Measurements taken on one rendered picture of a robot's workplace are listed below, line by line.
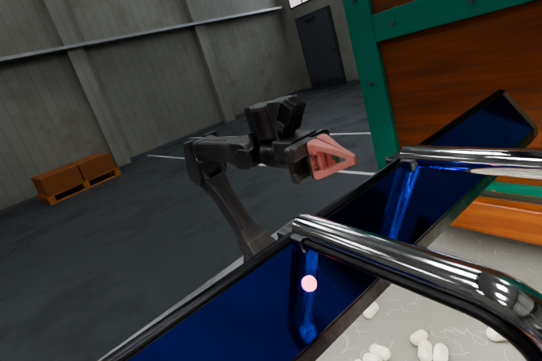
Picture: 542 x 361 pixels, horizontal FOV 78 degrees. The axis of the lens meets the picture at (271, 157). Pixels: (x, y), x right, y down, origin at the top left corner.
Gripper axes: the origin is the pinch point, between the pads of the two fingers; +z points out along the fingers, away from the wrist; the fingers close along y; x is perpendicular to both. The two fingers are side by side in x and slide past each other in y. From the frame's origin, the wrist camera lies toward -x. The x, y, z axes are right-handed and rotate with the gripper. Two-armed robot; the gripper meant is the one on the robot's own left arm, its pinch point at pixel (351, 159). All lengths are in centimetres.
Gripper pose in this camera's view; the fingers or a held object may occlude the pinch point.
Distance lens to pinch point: 53.0
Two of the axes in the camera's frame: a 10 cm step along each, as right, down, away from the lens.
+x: 2.6, 9.2, 3.0
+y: 7.2, -3.9, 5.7
